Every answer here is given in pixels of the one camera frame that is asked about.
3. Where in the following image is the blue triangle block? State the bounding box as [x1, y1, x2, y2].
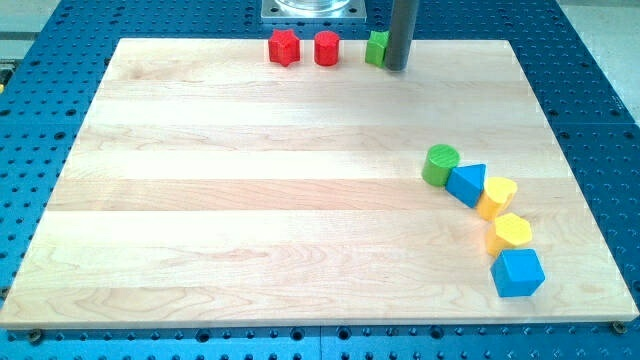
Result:
[445, 164, 487, 208]

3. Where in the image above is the light wooden board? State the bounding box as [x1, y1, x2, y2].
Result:
[1, 38, 638, 329]

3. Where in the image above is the green cylinder block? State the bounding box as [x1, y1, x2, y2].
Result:
[421, 144, 460, 187]

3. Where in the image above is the red cylinder block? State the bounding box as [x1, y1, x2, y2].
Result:
[314, 30, 340, 66]

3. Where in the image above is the red star block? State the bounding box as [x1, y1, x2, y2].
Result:
[268, 29, 301, 67]

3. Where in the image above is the green square block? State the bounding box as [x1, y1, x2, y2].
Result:
[365, 31, 389, 67]

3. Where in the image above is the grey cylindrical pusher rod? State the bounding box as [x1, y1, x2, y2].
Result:
[385, 0, 420, 72]

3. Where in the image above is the yellow heart block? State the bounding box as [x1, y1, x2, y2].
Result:
[476, 177, 518, 221]

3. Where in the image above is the yellow hexagon block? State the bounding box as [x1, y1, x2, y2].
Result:
[485, 213, 533, 257]

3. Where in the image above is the blue cube block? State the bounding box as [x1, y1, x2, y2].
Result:
[490, 249, 546, 297]

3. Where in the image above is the left board corner clamp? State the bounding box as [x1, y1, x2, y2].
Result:
[26, 329, 43, 344]

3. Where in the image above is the board corner clamp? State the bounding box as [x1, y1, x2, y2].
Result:
[611, 321, 627, 335]
[26, 329, 43, 344]

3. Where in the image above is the right board corner clamp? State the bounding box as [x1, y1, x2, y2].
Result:
[611, 321, 627, 335]

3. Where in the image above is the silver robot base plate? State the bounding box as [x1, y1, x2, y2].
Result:
[260, 0, 367, 23]

